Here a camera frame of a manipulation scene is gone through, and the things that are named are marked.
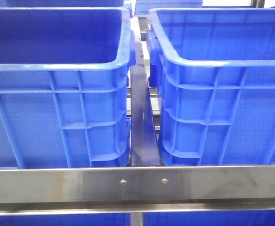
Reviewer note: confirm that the blue plastic bin left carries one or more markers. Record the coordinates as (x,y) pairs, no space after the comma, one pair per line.
(63,87)

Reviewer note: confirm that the blue plastic bin right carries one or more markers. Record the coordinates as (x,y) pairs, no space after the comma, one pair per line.
(215,73)

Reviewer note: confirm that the steel centre divider rail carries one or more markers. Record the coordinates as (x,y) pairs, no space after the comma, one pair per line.
(144,148)

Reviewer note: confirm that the stainless steel front rail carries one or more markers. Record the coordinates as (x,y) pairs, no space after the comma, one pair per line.
(136,189)

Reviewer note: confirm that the blue bin lower right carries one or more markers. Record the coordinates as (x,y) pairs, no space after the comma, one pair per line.
(211,218)

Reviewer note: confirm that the blue bin far back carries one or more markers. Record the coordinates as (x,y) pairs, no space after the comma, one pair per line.
(142,7)

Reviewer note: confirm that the blue bin back left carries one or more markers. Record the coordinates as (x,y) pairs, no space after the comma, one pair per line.
(66,3)

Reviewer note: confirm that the blue bin lower left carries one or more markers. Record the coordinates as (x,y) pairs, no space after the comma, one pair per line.
(113,219)

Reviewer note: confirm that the blue plastic bin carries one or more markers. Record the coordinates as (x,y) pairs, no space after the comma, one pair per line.
(215,73)
(63,87)

